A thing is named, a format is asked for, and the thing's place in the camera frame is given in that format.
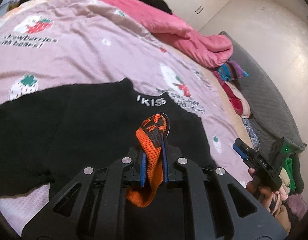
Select orange and black knit sock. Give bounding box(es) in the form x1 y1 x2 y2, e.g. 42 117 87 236
126 113 168 208

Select black garment with white lettering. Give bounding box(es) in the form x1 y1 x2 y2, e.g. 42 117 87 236
0 79 216 197

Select person's right hand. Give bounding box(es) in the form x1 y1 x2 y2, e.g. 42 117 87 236
246 181 292 235

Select grey quilted headboard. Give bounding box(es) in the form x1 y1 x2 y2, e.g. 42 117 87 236
220 31 307 155

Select red patterned pillow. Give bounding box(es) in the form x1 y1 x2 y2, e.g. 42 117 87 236
212 70 251 119

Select striped colourful knit item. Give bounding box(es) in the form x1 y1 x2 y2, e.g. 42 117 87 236
217 60 249 81

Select pink quilt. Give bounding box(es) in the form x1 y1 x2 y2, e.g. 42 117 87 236
56 0 234 68

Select pink strawberry print bedspread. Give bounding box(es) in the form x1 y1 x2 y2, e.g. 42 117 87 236
0 0 253 237

